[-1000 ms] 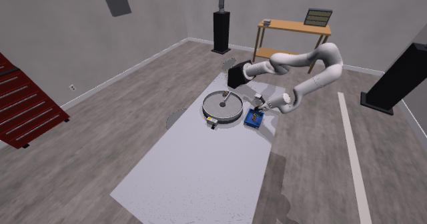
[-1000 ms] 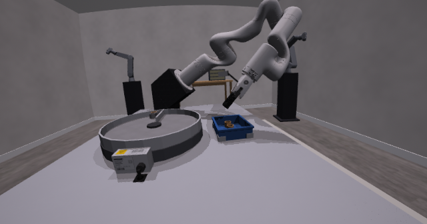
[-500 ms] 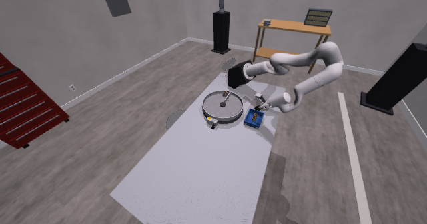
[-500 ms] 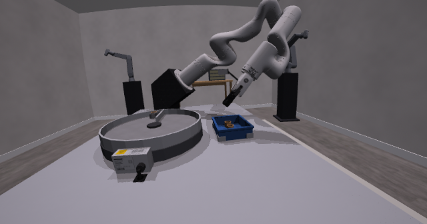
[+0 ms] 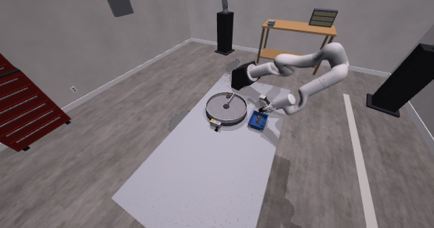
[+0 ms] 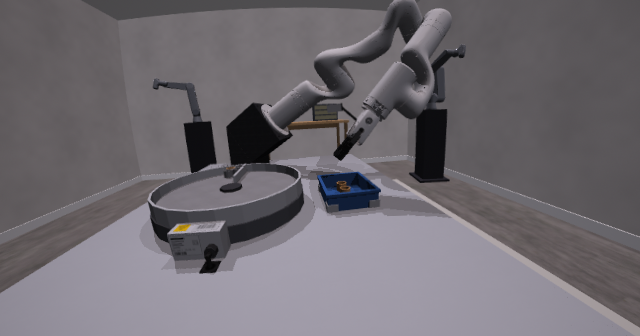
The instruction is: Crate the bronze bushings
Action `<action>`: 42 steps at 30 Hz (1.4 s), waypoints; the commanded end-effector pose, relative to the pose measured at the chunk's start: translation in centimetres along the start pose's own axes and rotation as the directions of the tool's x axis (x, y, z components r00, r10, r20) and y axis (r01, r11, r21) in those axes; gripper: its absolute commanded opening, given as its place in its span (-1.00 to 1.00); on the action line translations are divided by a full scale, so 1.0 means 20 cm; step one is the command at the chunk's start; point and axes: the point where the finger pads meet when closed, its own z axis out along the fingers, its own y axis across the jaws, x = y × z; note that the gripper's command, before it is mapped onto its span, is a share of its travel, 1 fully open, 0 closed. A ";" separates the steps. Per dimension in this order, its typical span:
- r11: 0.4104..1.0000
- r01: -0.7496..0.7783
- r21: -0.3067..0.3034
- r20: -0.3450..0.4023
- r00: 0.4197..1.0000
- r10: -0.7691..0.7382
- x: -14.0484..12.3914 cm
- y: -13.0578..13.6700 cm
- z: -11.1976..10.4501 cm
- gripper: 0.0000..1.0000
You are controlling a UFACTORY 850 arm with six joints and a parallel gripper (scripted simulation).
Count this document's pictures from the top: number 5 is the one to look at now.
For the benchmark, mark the blue shallow tray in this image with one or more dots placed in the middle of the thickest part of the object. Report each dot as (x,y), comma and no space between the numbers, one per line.
(258,126)

